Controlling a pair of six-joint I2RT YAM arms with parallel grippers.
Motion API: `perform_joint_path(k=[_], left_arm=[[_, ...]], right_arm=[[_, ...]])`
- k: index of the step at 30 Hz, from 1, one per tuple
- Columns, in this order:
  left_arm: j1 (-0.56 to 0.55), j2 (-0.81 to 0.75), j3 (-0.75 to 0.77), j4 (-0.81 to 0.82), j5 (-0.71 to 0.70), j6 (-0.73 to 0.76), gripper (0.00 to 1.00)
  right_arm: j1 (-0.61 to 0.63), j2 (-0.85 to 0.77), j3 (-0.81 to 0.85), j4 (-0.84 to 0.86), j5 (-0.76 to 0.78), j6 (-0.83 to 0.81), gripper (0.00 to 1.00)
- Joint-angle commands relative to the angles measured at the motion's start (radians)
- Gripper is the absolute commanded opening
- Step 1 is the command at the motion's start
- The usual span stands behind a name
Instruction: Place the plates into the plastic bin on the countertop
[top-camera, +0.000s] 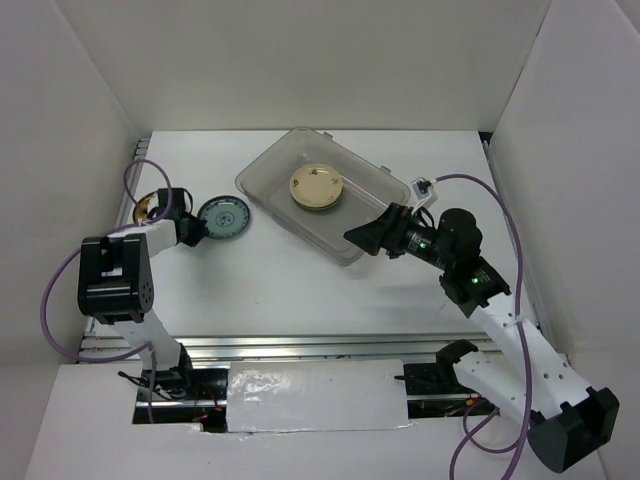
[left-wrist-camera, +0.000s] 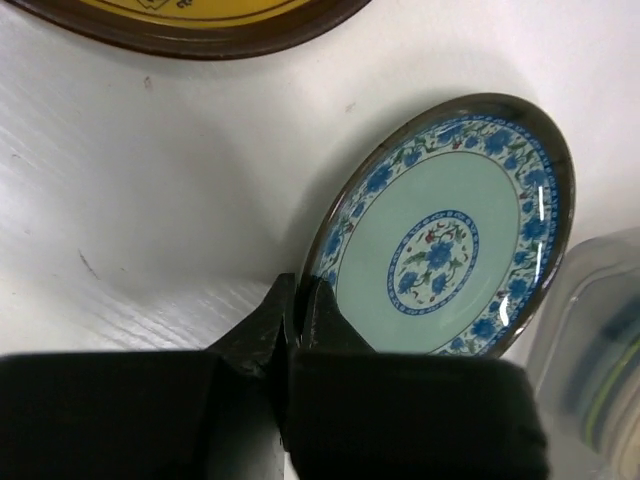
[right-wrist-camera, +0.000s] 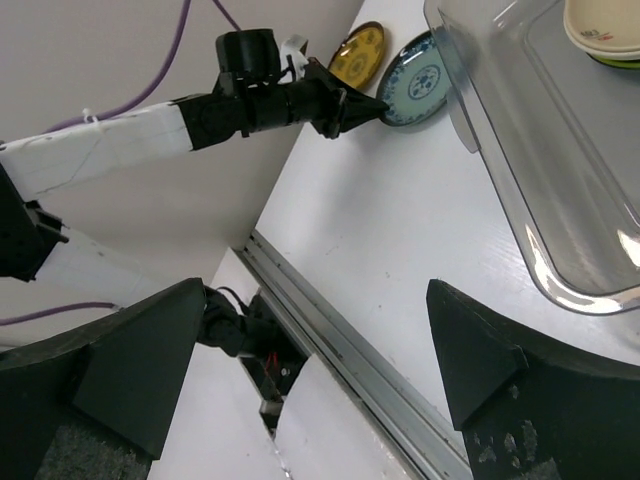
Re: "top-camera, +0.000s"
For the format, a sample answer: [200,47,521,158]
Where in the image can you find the blue patterned plate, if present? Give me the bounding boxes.
[197,195,251,240]

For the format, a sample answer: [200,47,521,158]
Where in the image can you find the lime green plate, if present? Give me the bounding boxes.
[296,202,338,213]

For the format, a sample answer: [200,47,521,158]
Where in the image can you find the white cover panel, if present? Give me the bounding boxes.
[226,359,410,433]

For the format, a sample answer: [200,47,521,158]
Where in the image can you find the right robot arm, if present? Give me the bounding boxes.
[344,204,620,473]

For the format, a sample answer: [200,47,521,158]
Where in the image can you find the cream plate small flowers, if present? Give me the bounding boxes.
[289,164,344,206]

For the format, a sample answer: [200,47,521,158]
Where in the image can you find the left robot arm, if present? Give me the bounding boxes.
[78,187,207,399]

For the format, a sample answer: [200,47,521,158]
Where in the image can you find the clear plastic bin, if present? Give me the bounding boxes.
[235,127,411,266]

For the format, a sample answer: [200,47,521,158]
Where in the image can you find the yellow patterned plate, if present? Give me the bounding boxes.
[132,192,159,224]

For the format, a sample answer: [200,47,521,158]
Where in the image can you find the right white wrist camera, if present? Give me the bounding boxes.
[411,177,438,209]

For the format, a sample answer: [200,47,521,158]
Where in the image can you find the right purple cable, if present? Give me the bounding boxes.
[433,172,534,480]

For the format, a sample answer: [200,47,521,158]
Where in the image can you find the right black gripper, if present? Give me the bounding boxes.
[344,201,454,271]

